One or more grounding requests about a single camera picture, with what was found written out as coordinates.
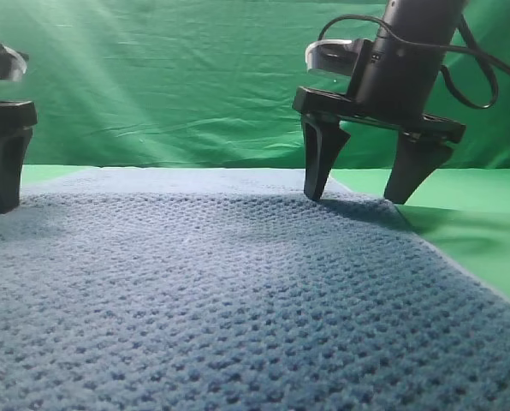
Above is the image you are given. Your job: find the black cable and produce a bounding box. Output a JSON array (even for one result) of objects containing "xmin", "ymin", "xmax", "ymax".
[{"xmin": 317, "ymin": 15, "xmax": 510, "ymax": 110}]

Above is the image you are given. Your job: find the green backdrop cloth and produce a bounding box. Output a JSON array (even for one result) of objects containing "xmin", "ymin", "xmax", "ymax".
[{"xmin": 0, "ymin": 0, "xmax": 510, "ymax": 169}]

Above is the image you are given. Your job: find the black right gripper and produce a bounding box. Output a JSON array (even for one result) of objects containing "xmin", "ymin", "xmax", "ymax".
[{"xmin": 0, "ymin": 100, "xmax": 38, "ymax": 214}]

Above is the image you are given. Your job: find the blue waffle-weave towel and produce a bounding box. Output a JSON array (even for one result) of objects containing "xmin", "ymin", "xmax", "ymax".
[{"xmin": 0, "ymin": 169, "xmax": 510, "ymax": 410}]

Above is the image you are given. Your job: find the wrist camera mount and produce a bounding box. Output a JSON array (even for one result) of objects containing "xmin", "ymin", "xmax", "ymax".
[
  {"xmin": 305, "ymin": 39, "xmax": 367, "ymax": 76},
  {"xmin": 0, "ymin": 42, "xmax": 29, "ymax": 81}
]

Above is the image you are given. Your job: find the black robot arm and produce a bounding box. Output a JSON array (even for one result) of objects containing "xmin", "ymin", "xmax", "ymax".
[{"xmin": 0, "ymin": 1, "xmax": 473, "ymax": 214}]

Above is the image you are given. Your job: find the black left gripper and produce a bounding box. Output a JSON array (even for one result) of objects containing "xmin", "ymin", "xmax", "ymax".
[{"xmin": 293, "ymin": 37, "xmax": 466, "ymax": 205}]

